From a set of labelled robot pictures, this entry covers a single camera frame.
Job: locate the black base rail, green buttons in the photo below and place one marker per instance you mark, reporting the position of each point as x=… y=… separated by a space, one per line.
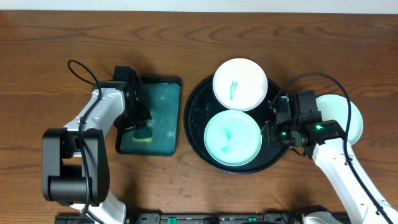
x=270 y=216

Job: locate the white plate, green smear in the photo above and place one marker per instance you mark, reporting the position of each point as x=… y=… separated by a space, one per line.
x=240 y=84

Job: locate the pale green plate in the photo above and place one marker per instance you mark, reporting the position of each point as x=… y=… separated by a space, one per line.
x=232 y=138
x=335 y=107

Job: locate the rectangular black soapy water tray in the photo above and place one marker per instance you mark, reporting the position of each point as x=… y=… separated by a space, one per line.
x=162 y=96

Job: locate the green and yellow sponge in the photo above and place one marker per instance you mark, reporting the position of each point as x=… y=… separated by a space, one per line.
x=144 y=135

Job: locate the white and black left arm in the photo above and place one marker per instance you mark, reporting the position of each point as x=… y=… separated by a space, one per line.
x=75 y=168

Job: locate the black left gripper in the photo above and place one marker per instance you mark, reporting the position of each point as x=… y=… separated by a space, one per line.
x=137 y=113

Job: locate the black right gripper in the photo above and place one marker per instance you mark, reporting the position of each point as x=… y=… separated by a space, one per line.
x=270 y=127

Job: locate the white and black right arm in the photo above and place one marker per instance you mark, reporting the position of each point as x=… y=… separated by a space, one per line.
x=324 y=143

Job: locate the round black tray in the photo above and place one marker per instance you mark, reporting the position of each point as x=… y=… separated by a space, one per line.
x=201 y=106

